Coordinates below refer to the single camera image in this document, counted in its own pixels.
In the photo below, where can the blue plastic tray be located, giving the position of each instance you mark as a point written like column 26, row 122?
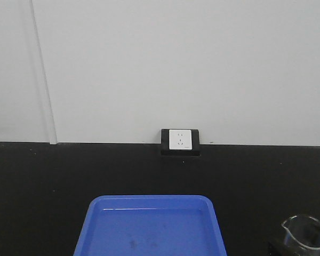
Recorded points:
column 150, row 225

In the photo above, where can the clear glass beaker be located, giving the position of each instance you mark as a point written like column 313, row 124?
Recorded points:
column 293, row 232

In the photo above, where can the white wall power socket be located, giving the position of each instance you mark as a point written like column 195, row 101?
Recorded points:
column 180, row 139

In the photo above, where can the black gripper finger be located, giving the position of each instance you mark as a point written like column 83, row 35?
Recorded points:
column 279, row 248
column 311, row 233

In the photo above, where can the black socket mounting box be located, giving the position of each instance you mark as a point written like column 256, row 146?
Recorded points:
column 196, row 151

